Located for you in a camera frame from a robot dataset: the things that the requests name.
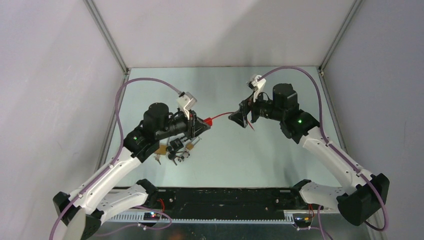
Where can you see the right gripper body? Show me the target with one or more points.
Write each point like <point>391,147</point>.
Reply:
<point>262,108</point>

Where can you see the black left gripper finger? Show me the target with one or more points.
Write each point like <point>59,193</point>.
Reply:
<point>198,130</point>
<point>198,121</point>

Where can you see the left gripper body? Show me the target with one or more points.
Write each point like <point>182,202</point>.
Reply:
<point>179,124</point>

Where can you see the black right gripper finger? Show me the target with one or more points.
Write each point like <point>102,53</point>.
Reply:
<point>239,118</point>
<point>244,107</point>

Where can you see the black Kaijing padlock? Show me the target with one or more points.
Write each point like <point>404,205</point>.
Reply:
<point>177,144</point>

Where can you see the black-headed keys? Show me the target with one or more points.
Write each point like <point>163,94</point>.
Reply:
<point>172,153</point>

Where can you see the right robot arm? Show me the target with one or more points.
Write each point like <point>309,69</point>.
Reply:
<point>360,194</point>

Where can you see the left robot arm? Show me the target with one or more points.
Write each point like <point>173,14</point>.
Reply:
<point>85,209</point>

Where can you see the small brass padlock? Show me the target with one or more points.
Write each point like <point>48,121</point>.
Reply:
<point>192,143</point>

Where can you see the small padlock keys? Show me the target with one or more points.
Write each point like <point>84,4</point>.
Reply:
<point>183,155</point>

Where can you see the large brass padlock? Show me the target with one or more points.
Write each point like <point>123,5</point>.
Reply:
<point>162,150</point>

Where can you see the large padlock keys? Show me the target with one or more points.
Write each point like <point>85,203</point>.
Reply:
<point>158,158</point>

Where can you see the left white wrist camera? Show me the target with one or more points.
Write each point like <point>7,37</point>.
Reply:
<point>185,102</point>

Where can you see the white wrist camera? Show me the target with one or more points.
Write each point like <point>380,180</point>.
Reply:
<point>185,102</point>
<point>256,84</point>

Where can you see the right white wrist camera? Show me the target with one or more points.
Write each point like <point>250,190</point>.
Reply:
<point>256,84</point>

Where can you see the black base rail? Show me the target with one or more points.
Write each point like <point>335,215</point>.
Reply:
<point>226,203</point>

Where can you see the aluminium frame post right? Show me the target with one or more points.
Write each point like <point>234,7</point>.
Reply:
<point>352,12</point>

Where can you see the aluminium frame post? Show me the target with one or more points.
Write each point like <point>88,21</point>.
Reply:
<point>106,34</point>
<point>352,12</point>

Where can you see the aluminium frame post left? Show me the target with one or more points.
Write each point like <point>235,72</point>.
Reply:
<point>106,34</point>

